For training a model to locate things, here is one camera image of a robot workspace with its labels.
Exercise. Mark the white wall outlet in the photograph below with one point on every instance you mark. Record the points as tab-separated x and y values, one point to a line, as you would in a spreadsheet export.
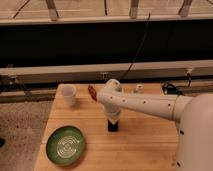
104	75

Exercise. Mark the red-brown sausage toy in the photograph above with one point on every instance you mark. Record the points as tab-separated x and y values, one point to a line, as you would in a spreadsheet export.
93	93

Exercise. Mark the black rectangular eraser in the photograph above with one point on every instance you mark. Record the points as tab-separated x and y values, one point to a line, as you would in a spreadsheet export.
113	127

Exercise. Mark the translucent plastic cup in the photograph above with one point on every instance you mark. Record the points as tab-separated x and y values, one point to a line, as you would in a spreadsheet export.
69	94

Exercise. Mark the green patterned plate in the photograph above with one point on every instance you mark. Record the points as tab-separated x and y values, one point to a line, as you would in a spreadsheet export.
65	145

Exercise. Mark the white squeeze bottle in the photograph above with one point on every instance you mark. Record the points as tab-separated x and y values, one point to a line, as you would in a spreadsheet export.
138	89

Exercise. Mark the white arm end tool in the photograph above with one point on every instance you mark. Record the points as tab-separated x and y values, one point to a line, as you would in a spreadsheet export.
113	116

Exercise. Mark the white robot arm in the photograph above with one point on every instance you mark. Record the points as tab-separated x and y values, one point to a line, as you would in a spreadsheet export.
193	115

